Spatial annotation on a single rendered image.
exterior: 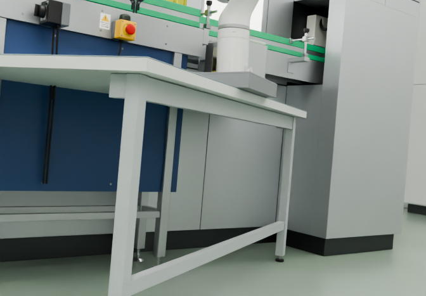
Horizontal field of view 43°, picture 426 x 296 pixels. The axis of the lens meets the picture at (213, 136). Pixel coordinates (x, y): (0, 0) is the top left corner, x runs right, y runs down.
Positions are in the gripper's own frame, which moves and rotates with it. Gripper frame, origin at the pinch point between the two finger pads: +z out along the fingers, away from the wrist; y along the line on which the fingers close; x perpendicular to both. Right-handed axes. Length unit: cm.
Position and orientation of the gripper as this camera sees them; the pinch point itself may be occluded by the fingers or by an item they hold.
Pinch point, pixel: (135, 6)
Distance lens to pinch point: 205.6
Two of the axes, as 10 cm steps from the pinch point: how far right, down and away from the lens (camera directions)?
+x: -0.5, -7.1, 7.0
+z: -1.7, 7.0, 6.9
